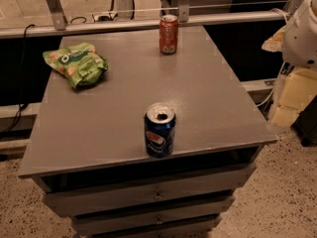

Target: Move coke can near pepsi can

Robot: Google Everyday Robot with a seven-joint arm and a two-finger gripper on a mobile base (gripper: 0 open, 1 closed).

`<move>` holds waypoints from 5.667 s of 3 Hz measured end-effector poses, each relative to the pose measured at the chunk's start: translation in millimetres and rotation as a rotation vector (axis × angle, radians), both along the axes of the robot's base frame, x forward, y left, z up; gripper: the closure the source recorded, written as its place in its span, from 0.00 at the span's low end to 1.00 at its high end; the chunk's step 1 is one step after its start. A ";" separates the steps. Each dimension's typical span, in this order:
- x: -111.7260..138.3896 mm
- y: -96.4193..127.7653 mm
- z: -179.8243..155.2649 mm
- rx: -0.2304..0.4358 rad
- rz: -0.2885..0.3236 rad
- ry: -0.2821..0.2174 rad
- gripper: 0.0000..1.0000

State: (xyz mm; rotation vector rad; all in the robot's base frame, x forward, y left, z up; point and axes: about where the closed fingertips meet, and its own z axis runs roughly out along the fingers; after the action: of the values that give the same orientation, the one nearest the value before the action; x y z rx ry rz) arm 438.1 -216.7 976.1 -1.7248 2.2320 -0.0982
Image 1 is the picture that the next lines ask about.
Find green chip bag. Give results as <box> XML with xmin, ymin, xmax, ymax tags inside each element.
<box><xmin>43</xmin><ymin>43</ymin><xmax>108</xmax><ymax>89</ymax></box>

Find metal railing frame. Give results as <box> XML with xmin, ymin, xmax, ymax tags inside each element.
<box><xmin>0</xmin><ymin>0</ymin><xmax>303</xmax><ymax>39</ymax></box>

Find black cable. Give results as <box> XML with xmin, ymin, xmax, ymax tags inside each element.
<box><xmin>0</xmin><ymin>23</ymin><xmax>36</xmax><ymax>135</ymax></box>

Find blue pepsi can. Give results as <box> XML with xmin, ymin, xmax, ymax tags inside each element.
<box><xmin>144</xmin><ymin>102</ymin><xmax>176</xmax><ymax>158</ymax></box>

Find red coke can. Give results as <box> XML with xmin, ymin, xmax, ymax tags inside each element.
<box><xmin>159</xmin><ymin>14</ymin><xmax>178</xmax><ymax>55</ymax></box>

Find power strip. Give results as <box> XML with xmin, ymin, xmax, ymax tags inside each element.
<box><xmin>92</xmin><ymin>13</ymin><xmax>118</xmax><ymax>22</ymax></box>

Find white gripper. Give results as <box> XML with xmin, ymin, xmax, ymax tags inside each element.
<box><xmin>262</xmin><ymin>0</ymin><xmax>317</xmax><ymax>128</ymax></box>

